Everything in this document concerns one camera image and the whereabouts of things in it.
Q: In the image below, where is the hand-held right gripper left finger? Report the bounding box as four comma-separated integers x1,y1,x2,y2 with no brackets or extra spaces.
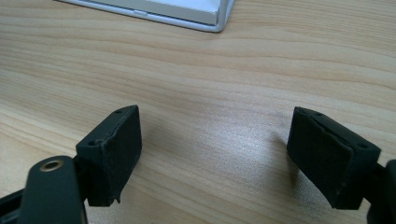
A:
75,105,143,207

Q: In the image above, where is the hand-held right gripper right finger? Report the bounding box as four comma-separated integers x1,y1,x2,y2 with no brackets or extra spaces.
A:
286,105,382,210

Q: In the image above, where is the white flat tray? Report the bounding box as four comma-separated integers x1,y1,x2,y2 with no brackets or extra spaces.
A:
57,0,236,34

